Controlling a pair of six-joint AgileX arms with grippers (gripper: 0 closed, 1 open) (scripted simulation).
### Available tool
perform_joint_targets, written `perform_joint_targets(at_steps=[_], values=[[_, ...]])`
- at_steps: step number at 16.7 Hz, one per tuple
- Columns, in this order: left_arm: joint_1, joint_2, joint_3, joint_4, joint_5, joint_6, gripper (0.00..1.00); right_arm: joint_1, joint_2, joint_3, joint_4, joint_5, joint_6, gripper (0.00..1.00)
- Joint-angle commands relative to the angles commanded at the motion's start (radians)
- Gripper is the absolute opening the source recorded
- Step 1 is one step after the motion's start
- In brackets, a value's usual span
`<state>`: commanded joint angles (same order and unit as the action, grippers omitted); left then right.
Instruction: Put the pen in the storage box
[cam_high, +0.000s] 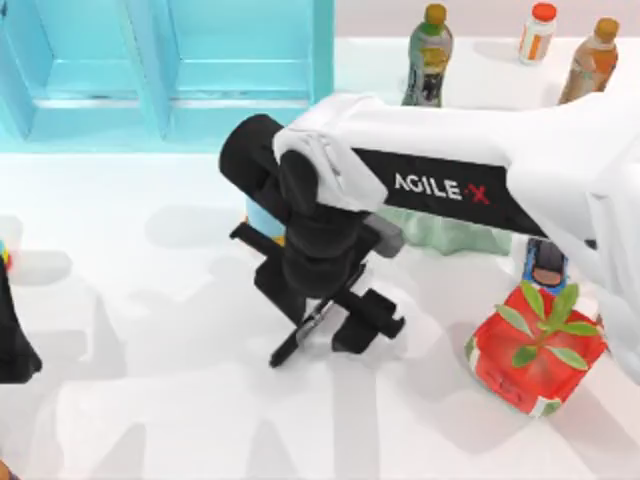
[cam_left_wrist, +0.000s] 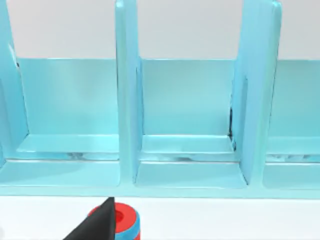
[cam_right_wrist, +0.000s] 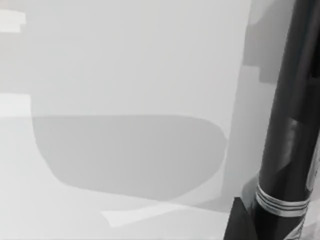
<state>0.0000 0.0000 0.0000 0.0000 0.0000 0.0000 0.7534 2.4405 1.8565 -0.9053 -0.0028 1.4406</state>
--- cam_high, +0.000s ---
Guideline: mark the white bottle with orange cap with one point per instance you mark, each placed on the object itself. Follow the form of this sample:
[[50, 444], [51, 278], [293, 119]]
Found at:
[[536, 40]]

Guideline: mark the brown bottle with tan cap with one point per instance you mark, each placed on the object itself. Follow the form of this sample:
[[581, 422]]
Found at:
[[592, 65]]

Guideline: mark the red plant pot with plant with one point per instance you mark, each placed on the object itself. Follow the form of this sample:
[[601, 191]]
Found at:
[[525, 370]]

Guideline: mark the pale green box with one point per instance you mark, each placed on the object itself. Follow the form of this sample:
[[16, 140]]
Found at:
[[440, 235]]

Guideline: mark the light blue cup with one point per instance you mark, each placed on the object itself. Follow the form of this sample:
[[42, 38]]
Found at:
[[262, 217]]

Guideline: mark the green bottle with brown cap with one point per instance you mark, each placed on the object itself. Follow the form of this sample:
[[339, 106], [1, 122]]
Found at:
[[430, 60]]

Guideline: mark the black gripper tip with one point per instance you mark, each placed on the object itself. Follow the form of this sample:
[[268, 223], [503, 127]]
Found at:
[[15, 340]]

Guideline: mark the stack of coloured rings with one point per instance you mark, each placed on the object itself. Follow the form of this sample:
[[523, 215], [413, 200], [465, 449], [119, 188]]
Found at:
[[5, 255]]

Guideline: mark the light blue rack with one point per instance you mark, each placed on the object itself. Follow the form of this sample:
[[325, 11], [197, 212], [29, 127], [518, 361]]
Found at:
[[150, 75]]

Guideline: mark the orange object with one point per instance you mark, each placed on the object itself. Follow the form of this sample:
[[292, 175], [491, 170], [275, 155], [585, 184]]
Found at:
[[4, 471]]

